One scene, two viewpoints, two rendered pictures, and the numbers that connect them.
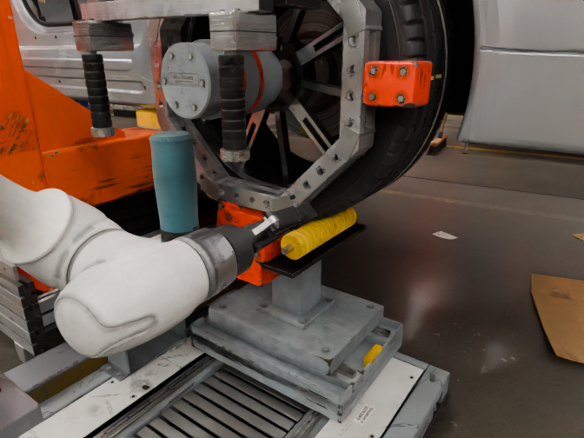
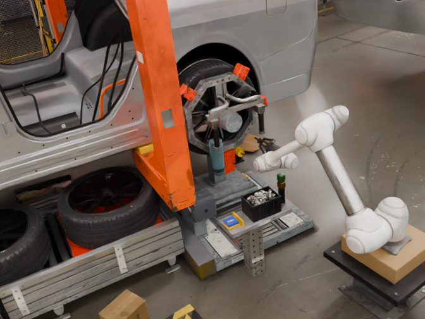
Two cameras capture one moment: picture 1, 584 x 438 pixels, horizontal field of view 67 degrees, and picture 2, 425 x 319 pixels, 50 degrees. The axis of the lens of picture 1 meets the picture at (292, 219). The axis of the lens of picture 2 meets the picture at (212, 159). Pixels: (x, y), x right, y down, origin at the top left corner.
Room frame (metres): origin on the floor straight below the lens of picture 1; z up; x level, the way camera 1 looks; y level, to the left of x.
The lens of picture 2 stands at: (-0.36, 2.60, 2.16)
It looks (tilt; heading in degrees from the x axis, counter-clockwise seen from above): 30 degrees down; 299
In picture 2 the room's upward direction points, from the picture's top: 7 degrees counter-clockwise
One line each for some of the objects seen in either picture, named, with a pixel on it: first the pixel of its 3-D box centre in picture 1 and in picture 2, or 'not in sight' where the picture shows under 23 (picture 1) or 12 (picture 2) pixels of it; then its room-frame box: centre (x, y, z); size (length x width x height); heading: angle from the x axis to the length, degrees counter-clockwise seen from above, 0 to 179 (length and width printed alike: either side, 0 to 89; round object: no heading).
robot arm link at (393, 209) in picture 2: not in sight; (391, 217); (-0.23, 0.50, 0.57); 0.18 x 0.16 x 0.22; 63
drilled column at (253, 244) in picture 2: not in sight; (253, 246); (0.55, 0.59, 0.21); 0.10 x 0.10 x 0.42; 54
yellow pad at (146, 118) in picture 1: (167, 117); (145, 145); (1.40, 0.39, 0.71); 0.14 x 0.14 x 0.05; 54
